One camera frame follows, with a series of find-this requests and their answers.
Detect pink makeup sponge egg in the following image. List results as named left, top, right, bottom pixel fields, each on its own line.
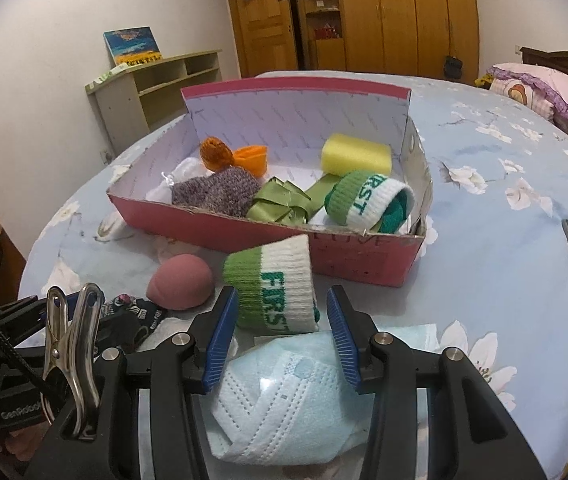
left=146, top=254, right=214, bottom=312

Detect green white sock roll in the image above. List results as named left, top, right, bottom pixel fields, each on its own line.
left=222, top=235, right=320, bottom=335
left=324, top=170, right=414, bottom=234

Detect yellow sponge block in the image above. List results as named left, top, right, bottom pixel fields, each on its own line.
left=320, top=133, right=392, bottom=177

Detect left hand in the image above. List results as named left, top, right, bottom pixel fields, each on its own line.
left=0, top=422, right=50, bottom=463

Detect metal spring clip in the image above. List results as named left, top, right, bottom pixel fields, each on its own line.
left=41, top=283, right=104, bottom=439

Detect black patterned sock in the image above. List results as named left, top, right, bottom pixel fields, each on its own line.
left=95, top=294, right=167, bottom=353

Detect light blue face mask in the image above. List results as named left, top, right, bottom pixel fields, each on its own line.
left=206, top=323, right=440, bottom=467

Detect purple grey knitted sock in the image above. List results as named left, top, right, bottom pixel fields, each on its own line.
left=171, top=167, right=261, bottom=218

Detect green satin ribbon bow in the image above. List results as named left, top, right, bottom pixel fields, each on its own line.
left=246, top=174, right=340, bottom=226

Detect blue floral bed sheet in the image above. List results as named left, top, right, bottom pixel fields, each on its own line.
left=19, top=74, right=568, bottom=479

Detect white plastic bag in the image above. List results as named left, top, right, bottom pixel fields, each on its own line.
left=145, top=157, right=211, bottom=205

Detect red cardboard box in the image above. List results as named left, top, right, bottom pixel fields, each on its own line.
left=107, top=73, right=433, bottom=287

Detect cream open bookshelf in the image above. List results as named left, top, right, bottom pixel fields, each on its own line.
left=86, top=50, right=221, bottom=155

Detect black bag on wardrobe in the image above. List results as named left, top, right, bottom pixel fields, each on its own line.
left=444, top=55, right=464, bottom=80

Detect cartoon checkered pillow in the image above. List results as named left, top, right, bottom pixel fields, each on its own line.
left=490, top=78, right=555, bottom=122

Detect blue yellow painting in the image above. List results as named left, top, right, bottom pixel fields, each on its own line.
left=103, top=26, right=162, bottom=66

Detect wooden wardrobe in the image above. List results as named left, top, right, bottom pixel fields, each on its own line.
left=202, top=0, right=480, bottom=82

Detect purple ruffled pillow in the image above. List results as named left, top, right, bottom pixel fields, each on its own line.
left=488, top=63, right=568, bottom=119

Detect wooden door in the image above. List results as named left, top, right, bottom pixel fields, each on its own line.
left=229, top=0, right=298, bottom=77

